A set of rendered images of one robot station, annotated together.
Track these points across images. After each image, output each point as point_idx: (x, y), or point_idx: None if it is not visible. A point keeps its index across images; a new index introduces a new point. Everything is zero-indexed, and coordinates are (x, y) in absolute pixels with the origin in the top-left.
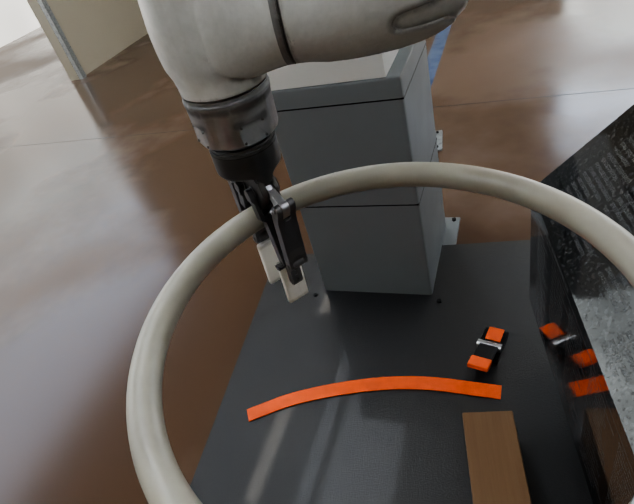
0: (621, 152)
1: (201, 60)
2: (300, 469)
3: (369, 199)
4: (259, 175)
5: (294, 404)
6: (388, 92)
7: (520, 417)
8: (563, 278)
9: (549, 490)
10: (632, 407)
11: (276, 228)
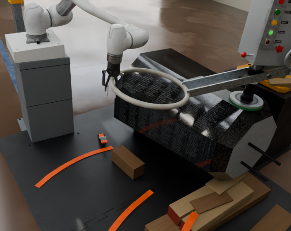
0: None
1: (122, 47)
2: (70, 189)
3: (55, 99)
4: (119, 68)
5: (53, 176)
6: (65, 62)
7: None
8: (136, 97)
9: None
10: None
11: (120, 79)
